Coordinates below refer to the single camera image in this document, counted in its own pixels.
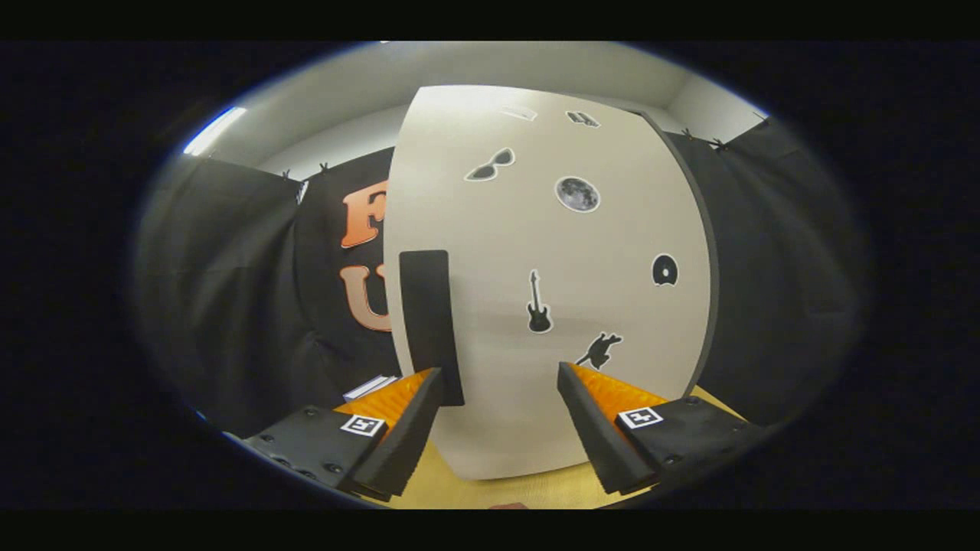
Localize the grey wooden cabinet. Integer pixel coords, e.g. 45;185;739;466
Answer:
639;111;720;399

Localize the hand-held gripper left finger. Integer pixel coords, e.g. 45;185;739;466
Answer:
243;367;445;502

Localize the black backdrop cloth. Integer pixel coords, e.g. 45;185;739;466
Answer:
138;115;870;437

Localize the ceiling light strip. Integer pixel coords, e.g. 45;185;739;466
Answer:
182;106;248;157

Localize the light blue white book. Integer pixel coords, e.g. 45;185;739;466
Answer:
342;374;399;403

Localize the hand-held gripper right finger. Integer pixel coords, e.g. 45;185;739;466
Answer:
557;362;770;496

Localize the white cabinet door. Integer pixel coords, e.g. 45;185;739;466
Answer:
383;84;713;481

